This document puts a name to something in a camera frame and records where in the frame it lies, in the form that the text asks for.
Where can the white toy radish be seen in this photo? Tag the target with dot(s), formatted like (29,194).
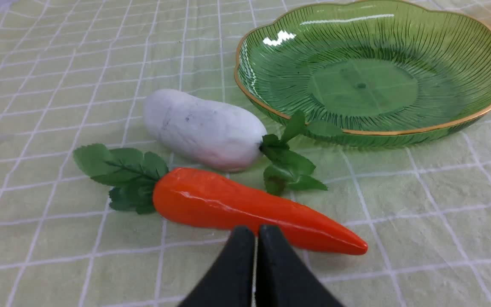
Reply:
(229,138)

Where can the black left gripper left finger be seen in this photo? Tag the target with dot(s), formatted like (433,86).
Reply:
(229,281)

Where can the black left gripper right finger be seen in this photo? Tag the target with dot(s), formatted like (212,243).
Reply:
(283,280)

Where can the green glass plate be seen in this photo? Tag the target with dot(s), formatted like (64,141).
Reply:
(372,73)

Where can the orange toy carrot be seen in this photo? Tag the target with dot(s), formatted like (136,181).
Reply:
(141,182)

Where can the green checkered tablecloth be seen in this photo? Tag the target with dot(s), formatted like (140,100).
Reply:
(73,72)

